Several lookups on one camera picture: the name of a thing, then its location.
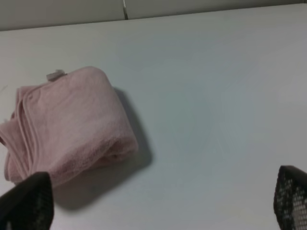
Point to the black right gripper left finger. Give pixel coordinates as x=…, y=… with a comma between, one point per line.
x=29, y=205

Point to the pink terry towel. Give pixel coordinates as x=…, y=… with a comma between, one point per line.
x=65, y=127

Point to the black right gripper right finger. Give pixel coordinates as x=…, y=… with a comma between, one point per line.
x=290, y=198

